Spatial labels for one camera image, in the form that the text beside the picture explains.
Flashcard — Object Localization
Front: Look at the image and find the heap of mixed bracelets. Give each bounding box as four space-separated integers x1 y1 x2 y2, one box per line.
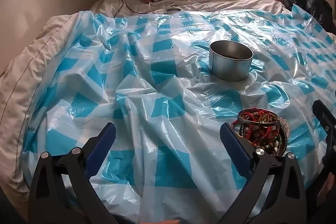
231 109 285 155

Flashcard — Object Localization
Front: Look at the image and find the round metal tin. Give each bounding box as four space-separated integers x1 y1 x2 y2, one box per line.
209 40 254 82

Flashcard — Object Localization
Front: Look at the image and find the pile of beaded bracelets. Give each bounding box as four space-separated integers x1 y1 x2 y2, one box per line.
231 109 290 157

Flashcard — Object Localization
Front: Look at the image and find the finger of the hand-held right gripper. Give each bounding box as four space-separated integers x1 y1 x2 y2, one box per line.
312 99 336 160

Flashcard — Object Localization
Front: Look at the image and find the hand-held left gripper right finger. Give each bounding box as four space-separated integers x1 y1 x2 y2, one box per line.
218 123 307 224

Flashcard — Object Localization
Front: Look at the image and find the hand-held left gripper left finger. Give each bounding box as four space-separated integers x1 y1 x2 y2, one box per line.
28 122 117 224

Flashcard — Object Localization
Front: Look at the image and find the black plastic bag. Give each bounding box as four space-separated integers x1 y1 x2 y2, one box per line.
291 0 333 30

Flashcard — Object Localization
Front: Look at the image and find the blue checkered plastic sheet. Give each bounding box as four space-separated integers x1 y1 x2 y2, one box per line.
22 5 336 224

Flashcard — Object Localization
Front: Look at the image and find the white duvet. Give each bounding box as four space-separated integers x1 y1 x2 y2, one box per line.
0 0 292 214

